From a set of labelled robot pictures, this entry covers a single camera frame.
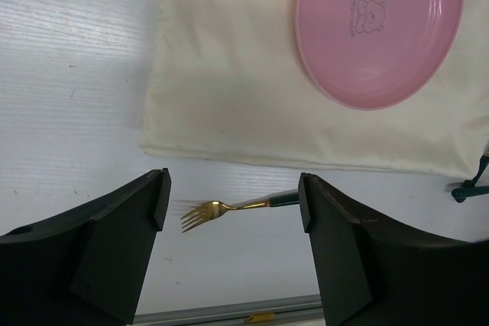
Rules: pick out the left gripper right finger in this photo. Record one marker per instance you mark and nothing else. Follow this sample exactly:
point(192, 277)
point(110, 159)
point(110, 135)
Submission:
point(375, 270)

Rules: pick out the small yellow object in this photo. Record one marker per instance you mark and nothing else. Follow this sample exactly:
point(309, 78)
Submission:
point(260, 318)

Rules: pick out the gold spoon green handle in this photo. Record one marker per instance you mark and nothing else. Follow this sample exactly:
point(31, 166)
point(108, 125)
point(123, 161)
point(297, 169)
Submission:
point(462, 193)

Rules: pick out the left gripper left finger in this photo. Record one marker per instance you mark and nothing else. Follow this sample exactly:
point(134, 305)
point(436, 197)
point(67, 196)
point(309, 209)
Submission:
point(85, 266)

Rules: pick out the pink plate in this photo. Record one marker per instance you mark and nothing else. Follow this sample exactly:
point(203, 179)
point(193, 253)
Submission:
point(373, 54)

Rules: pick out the cream cloth placemat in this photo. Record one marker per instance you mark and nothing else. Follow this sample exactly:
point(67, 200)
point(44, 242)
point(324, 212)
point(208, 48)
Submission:
point(227, 83)

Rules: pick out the gold fork green handle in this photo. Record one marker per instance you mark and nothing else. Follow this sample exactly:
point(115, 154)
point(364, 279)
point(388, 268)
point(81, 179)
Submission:
point(209, 211)

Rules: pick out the gold knife green handle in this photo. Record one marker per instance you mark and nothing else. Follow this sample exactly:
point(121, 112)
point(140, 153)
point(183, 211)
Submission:
point(483, 163)

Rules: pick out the aluminium front rail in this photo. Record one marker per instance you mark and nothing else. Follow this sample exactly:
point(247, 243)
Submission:
point(301, 308)

